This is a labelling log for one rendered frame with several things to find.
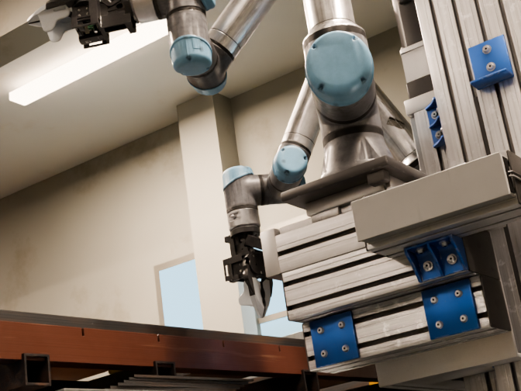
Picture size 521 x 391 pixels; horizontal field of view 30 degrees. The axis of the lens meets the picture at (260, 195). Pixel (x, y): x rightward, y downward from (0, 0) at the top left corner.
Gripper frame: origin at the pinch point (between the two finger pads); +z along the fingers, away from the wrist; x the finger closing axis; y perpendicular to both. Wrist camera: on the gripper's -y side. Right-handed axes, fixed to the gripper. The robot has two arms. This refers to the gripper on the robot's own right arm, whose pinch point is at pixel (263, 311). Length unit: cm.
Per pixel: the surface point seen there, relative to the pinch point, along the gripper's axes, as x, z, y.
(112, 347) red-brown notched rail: 57, 13, -10
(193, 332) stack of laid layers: 30.5, 8.0, -5.3
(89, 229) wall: -287, -175, 366
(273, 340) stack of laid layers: 5.0, 8.2, -5.3
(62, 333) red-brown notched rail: 67, 12, -10
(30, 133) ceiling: -222, -227, 346
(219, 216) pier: -276, -142, 235
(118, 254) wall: -289, -149, 341
